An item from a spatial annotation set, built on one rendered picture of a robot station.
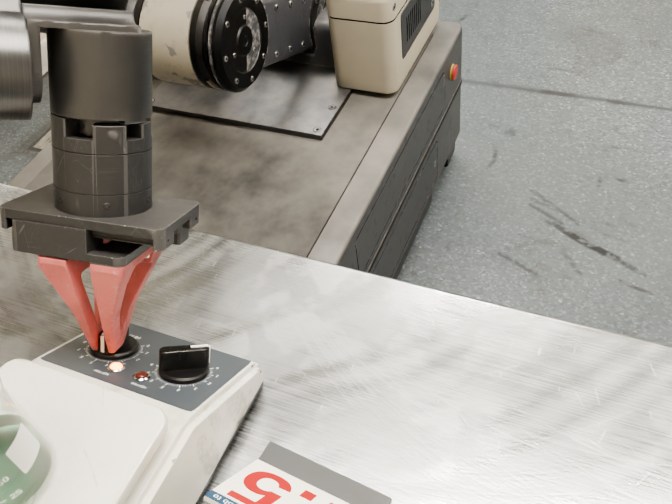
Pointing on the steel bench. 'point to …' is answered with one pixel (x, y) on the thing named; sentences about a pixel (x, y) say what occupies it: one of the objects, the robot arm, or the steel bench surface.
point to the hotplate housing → (187, 437)
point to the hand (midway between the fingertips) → (107, 336)
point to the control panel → (79, 356)
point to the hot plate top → (87, 432)
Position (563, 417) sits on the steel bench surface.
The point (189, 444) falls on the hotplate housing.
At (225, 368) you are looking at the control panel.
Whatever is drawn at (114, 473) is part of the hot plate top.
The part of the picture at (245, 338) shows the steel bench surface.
